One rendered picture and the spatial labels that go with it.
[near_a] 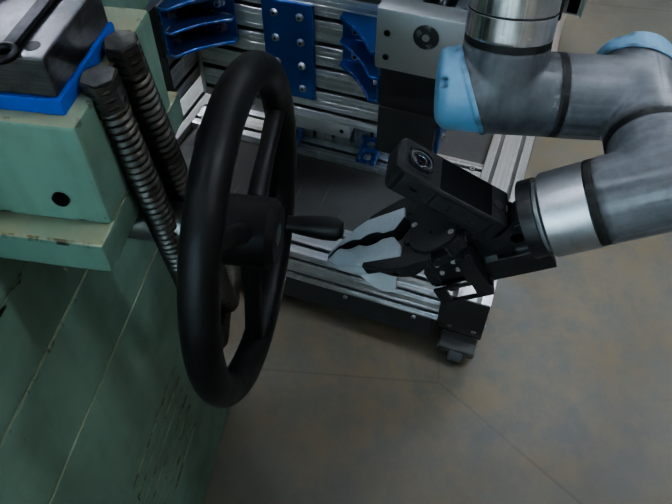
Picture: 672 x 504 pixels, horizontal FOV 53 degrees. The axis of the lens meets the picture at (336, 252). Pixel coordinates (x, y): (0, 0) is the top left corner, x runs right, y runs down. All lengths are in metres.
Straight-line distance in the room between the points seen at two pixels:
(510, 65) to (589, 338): 1.03
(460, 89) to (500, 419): 0.91
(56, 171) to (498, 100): 0.36
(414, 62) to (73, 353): 0.56
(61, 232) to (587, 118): 0.43
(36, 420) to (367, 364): 0.88
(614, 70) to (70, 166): 0.44
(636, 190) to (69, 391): 0.54
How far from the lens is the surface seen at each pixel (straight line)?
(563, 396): 1.46
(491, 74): 0.60
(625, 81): 0.63
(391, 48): 0.93
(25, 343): 0.62
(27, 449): 0.67
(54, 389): 0.68
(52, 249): 0.52
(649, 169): 0.57
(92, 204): 0.50
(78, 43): 0.48
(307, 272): 1.34
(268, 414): 1.37
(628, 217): 0.57
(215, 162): 0.43
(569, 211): 0.57
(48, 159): 0.48
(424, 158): 0.57
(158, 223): 0.55
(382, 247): 0.63
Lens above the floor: 1.23
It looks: 50 degrees down
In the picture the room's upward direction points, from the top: straight up
